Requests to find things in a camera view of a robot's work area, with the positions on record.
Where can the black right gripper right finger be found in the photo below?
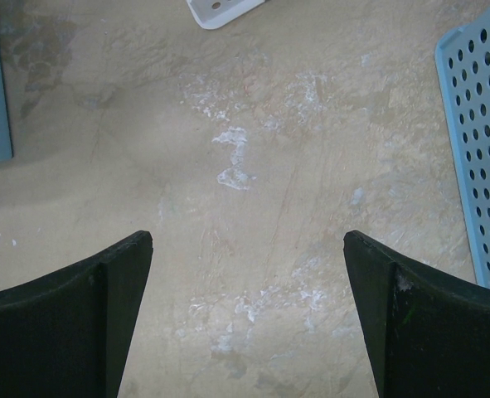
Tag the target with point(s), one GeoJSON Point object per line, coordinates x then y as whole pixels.
{"type": "Point", "coordinates": [427, 333]}

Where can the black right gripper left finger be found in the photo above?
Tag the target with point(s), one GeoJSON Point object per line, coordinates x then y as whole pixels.
{"type": "Point", "coordinates": [68, 333]}

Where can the light blue perforated basket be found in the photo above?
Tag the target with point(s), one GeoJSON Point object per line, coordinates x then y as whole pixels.
{"type": "Point", "coordinates": [462, 59]}

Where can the white perforated basket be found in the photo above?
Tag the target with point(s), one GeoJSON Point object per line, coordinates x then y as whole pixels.
{"type": "Point", "coordinates": [214, 14]}

